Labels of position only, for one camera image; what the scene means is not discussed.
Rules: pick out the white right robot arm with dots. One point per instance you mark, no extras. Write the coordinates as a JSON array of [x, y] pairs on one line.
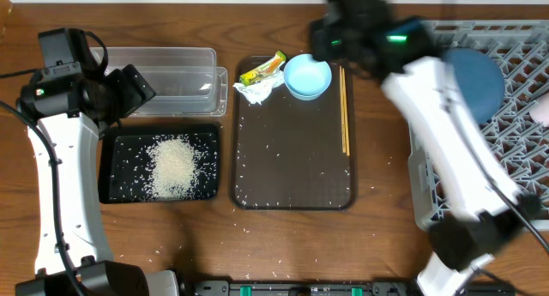
[[488, 209]]

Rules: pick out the clear plastic bin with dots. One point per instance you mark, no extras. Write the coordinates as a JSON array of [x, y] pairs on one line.
[[187, 80]]

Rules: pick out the grey plastic dishwasher rack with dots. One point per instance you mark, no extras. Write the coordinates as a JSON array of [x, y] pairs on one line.
[[520, 49]]

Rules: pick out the yellow green snack wrapper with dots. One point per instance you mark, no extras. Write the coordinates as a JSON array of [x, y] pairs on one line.
[[264, 70]]

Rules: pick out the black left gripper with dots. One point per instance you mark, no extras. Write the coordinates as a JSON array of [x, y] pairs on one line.
[[135, 93]]

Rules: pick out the wooden chopstick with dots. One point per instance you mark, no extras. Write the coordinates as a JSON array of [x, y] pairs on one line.
[[346, 112], [342, 106]]

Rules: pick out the light blue small bowl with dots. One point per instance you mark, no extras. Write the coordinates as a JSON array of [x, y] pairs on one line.
[[306, 78]]

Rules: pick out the silver foil wrapper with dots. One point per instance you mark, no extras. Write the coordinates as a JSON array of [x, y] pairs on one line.
[[257, 93]]

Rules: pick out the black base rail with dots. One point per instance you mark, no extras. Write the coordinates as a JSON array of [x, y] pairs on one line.
[[225, 288]]

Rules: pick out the black waste tray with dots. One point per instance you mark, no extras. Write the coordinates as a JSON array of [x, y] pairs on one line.
[[124, 161]]

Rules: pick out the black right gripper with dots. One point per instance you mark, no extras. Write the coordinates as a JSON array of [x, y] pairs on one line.
[[323, 33]]

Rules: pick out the pink white cup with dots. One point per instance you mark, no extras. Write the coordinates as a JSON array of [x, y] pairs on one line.
[[540, 111]]

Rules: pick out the dark brown serving tray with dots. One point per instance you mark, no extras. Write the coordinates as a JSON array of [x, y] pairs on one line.
[[287, 153]]

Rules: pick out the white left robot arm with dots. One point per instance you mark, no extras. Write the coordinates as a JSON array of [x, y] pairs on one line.
[[65, 107]]

